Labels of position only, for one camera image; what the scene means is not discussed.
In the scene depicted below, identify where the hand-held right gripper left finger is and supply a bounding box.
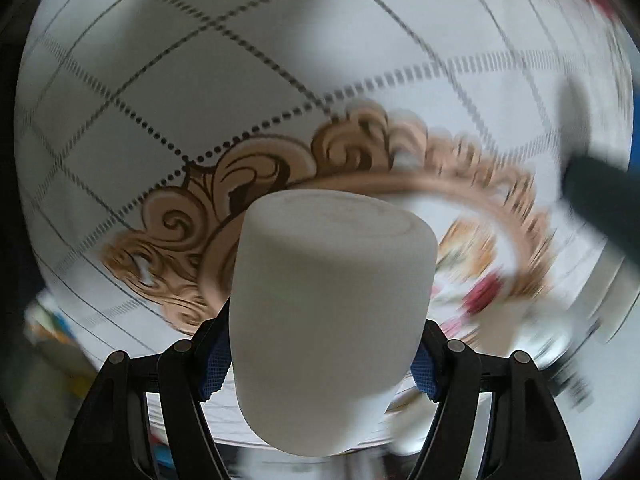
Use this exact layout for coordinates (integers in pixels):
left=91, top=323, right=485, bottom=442
left=56, top=309, right=247, bottom=480

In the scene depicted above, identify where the white cup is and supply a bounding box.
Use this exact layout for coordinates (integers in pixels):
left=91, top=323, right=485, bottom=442
left=228, top=191, right=438, bottom=458

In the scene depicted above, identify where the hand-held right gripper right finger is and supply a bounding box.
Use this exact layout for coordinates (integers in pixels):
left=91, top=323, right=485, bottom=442
left=406, top=318, right=584, bottom=480

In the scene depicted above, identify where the white patterned tablecloth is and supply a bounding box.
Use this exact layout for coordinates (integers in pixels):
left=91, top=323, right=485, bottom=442
left=15, top=0, right=632, bottom=448

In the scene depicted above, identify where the dark blurred object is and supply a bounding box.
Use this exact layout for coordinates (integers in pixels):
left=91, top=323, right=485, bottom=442
left=559, top=79, right=640, bottom=281

